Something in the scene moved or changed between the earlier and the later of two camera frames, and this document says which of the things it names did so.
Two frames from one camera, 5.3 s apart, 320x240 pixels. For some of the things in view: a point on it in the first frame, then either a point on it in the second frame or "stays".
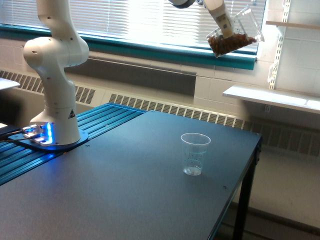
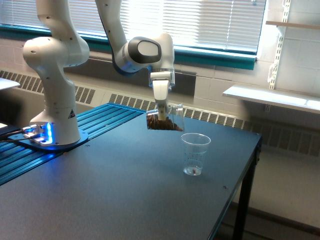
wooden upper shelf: (311, 26) stays
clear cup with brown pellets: (246, 30) to (175, 119)
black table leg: (245, 197) stays
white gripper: (220, 14) to (160, 81)
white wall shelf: (306, 101) stays
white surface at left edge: (5, 84) stays
